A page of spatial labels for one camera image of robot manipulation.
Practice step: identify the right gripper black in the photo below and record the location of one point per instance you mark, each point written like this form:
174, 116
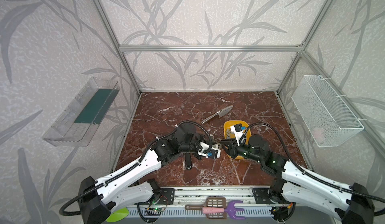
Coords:
233, 145

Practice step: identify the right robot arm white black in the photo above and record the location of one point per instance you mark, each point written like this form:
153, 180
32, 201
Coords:
349, 204

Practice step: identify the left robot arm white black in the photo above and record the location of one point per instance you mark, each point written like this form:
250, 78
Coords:
99, 198

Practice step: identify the black stapler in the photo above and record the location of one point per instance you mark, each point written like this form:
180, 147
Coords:
188, 162

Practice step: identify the yellow plastic tray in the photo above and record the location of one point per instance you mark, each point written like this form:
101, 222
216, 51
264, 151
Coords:
227, 131

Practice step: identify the silver metal trowel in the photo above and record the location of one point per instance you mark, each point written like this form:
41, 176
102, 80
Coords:
219, 113

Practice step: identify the pink object in basket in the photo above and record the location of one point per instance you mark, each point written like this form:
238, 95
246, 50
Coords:
318, 134

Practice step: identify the brown toy spatula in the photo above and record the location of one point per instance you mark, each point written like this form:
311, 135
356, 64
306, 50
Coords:
210, 202

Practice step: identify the green sponge in bin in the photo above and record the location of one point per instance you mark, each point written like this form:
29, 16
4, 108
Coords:
97, 107

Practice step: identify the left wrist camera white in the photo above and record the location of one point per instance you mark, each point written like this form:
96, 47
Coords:
204, 152

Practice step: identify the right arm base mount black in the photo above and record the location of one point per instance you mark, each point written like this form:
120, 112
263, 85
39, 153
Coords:
262, 196

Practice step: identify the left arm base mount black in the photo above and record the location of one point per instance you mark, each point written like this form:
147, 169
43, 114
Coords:
164, 196

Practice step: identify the purple toy rake pink handle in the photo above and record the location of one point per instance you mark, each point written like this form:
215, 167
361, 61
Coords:
225, 210

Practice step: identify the white wire mesh basket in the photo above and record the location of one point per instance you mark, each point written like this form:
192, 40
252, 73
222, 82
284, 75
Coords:
321, 106

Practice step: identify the green toy shovel yellow handle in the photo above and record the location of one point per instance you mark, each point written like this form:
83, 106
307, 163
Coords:
118, 215

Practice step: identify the clear plastic wall bin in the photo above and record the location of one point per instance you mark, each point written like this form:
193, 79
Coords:
64, 132

